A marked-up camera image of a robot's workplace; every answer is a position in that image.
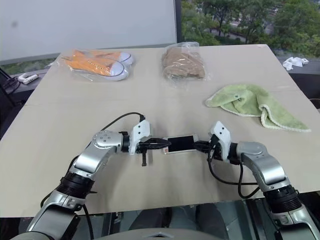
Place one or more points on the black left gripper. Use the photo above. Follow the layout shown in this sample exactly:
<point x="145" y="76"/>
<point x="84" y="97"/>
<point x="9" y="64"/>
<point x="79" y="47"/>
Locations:
<point x="144" y="148"/>

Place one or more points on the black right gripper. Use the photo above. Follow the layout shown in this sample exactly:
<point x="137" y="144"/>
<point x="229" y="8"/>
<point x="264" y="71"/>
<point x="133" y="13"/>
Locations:
<point x="216" y="151"/>

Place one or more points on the white smartphone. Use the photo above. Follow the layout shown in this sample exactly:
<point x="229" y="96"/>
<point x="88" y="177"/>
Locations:
<point x="181" y="143"/>

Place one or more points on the light green towel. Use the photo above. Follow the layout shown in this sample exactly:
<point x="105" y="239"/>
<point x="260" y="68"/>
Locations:
<point x="250" y="102"/>

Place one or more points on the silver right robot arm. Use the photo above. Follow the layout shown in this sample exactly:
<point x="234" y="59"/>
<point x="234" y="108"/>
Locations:
<point x="265" y="165"/>

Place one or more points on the folded brown cloth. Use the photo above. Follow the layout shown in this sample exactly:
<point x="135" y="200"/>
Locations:
<point x="183" y="63"/>

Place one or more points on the grey rounded robot torso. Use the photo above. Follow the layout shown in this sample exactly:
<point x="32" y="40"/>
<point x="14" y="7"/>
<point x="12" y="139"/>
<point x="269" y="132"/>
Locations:
<point x="162" y="235"/>

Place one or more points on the orange white canvas sneaker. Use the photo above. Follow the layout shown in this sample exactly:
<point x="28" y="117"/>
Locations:
<point x="100" y="55"/>
<point x="95" y="66"/>

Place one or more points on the clear plastic shoe bag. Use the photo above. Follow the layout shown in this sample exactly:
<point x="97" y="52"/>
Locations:
<point x="82" y="77"/>

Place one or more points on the black window pillar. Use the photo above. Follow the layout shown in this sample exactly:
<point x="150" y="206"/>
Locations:
<point x="178" y="20"/>

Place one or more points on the white board panel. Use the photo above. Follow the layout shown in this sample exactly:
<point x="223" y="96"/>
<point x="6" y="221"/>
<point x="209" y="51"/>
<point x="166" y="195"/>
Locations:
<point x="87" y="25"/>

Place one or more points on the white power strip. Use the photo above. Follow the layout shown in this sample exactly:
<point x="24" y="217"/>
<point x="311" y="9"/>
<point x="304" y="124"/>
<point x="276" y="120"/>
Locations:
<point x="28" y="78"/>

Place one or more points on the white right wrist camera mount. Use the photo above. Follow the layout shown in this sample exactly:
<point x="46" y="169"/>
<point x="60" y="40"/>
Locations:
<point x="222" y="137"/>

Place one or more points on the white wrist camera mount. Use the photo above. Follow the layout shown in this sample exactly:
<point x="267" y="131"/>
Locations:
<point x="141" y="132"/>
<point x="222" y="137"/>

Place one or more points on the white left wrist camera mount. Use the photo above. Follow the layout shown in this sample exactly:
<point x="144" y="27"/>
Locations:
<point x="141" y="132"/>

